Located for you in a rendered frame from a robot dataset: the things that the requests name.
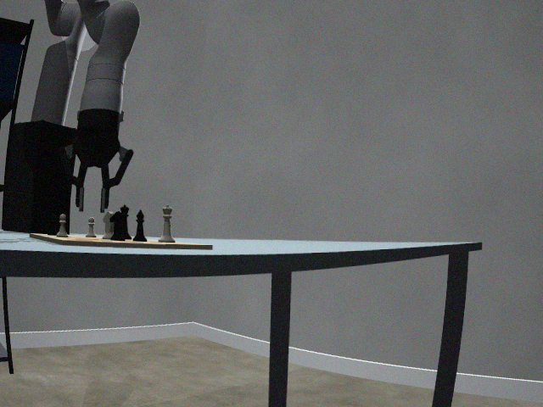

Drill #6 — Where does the white pawn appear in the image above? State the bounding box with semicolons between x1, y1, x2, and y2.
86;217;97;237
57;215;69;237

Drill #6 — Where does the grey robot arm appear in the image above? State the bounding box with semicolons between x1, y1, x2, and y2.
31;0;140;125

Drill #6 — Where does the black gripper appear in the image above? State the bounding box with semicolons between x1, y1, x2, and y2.
59;109;134;213

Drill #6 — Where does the brown and cream chessboard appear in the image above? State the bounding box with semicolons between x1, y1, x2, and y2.
30;233;213;249

